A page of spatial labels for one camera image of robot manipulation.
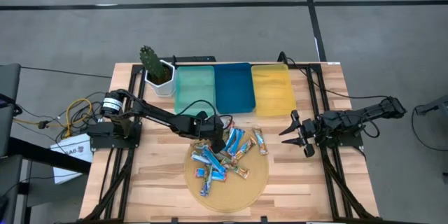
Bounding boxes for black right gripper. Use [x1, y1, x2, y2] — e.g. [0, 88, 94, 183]
[278, 109, 329, 159]

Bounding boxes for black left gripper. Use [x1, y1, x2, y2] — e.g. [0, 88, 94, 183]
[190, 111, 228, 154]

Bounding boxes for pale blue granola bar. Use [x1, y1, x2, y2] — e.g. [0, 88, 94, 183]
[190, 151, 213, 165]

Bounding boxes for green orange granola bar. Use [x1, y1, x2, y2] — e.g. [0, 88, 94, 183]
[220, 158, 251, 180]

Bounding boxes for round woven straw placemat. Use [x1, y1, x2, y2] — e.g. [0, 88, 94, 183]
[184, 125, 270, 214]

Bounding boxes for yellow translucent plastic bin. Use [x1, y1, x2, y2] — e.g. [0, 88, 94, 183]
[251, 64, 298, 117]

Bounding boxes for blue plastic bin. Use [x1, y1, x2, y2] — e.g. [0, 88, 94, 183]
[213, 62, 257, 115]

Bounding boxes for teal translucent plastic bin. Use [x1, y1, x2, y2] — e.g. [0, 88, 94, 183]
[174, 65, 217, 118]

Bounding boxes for white plant pot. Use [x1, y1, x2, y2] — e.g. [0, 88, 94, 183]
[144, 59, 177, 98]

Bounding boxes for black power strip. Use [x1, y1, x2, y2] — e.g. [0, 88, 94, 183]
[172, 55, 217, 64]

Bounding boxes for green cactus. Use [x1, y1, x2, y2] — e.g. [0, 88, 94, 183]
[139, 45, 169, 81]

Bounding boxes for grey stand foot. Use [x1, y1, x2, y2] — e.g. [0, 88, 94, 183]
[414, 94, 448, 116]

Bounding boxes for white paper sheets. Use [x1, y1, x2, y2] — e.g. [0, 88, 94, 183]
[50, 133, 95, 186]

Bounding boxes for black beam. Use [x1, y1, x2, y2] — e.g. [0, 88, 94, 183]
[6, 136, 92, 175]

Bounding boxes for dark grey cabinet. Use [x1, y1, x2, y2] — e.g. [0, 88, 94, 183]
[0, 63, 22, 158]

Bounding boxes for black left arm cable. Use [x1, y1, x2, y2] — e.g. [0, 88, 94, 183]
[176, 99, 220, 117]

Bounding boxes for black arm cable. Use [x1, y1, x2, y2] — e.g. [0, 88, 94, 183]
[279, 54, 391, 99]
[176, 99, 220, 117]

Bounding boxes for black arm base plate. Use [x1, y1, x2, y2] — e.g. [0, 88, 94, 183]
[90, 121, 143, 150]
[312, 119, 365, 148]

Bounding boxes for black aluminium table frame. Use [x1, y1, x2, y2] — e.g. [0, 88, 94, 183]
[80, 61, 381, 224]

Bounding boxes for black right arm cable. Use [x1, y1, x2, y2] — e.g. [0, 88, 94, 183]
[279, 54, 391, 99]

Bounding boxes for yellow floor cable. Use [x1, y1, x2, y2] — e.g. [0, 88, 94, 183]
[13, 97, 94, 138]

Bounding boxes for black floor cable bundle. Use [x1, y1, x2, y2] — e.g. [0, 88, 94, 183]
[13, 90, 106, 141]

